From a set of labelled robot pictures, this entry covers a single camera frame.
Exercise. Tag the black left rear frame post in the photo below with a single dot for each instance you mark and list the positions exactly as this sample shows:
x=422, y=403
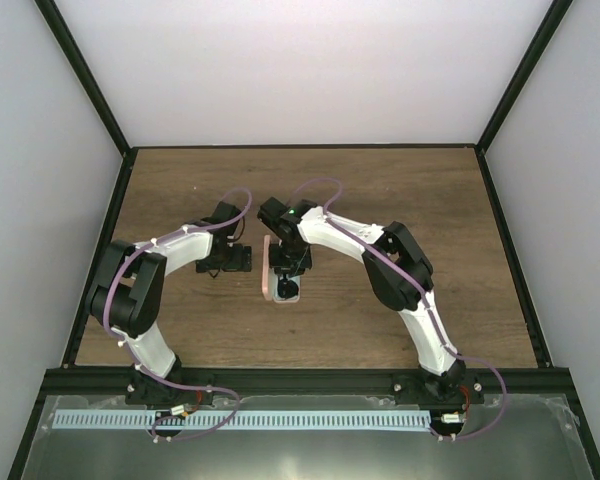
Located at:
x=67, y=43

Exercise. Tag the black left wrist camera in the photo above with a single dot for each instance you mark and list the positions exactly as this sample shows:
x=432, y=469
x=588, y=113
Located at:
x=227, y=216

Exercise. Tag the pink glasses case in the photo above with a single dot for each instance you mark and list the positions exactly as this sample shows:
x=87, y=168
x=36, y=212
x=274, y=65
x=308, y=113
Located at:
x=270, y=280

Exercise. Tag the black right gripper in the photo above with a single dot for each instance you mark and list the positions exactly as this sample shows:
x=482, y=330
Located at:
x=281, y=267

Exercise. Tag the black right rear frame post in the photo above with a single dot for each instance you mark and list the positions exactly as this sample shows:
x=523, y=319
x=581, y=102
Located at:
x=540, y=41

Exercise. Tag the metal front tray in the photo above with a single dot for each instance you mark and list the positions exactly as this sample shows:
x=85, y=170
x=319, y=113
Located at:
x=525, y=437

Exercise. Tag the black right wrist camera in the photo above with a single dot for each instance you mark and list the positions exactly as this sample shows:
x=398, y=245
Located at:
x=278, y=218

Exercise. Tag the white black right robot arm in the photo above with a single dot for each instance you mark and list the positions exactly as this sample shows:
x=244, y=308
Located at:
x=399, y=273

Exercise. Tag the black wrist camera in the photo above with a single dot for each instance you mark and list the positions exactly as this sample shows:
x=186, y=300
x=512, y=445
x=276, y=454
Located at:
x=227, y=216
x=278, y=218

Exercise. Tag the black frame post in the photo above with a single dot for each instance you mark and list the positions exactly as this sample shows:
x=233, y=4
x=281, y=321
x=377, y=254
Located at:
x=540, y=41
x=67, y=43

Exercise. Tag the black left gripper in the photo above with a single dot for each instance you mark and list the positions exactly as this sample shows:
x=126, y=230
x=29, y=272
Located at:
x=236, y=264

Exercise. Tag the black front mounting rail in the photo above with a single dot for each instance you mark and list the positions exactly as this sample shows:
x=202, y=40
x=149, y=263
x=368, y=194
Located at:
x=405, y=386

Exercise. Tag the light blue slotted cable duct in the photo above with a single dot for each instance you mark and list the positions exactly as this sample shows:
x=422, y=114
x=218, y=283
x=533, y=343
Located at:
x=263, y=420

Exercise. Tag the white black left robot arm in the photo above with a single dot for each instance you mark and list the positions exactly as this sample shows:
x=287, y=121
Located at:
x=126, y=293

